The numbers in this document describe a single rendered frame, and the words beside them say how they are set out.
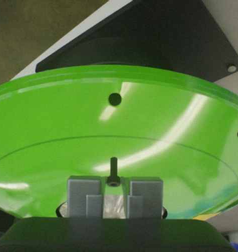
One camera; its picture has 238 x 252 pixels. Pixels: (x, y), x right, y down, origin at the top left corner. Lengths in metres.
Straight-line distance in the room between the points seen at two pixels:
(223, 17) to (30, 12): 1.24
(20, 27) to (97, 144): 1.40
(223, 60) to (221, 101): 0.18
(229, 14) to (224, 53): 0.05
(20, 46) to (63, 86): 1.48
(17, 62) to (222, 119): 1.58
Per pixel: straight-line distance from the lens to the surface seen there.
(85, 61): 0.34
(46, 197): 0.29
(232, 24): 0.38
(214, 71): 0.41
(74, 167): 0.24
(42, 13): 1.53
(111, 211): 0.30
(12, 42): 1.68
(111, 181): 0.17
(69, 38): 0.41
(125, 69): 0.21
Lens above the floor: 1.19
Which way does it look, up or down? 34 degrees down
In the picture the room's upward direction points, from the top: 180 degrees counter-clockwise
